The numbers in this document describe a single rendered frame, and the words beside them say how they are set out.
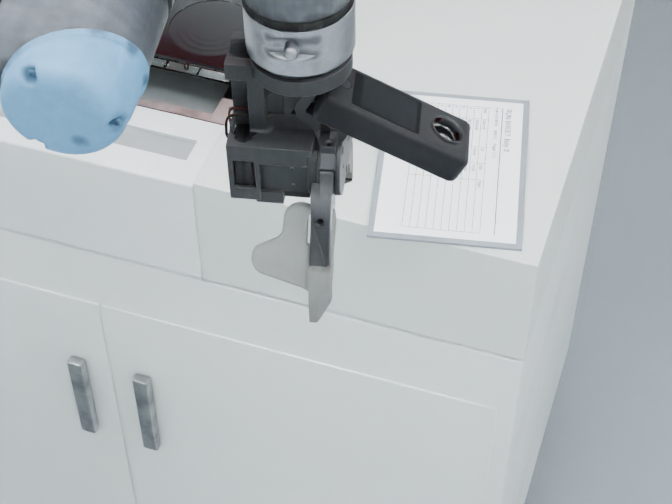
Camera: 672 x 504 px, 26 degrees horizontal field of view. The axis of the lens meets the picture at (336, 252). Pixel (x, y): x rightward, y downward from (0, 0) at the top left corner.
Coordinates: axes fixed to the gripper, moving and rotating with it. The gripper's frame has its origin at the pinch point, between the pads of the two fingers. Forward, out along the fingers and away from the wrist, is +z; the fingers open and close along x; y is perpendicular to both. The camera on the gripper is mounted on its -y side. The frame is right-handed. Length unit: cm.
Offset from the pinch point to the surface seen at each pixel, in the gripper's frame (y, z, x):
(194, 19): 24, 23, -57
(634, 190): -39, 113, -127
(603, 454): -34, 114, -66
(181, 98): 26, 31, -52
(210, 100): 22, 31, -52
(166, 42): 27, 23, -52
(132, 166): 24.3, 17.5, -25.6
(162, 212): 21.5, 22.5, -24.4
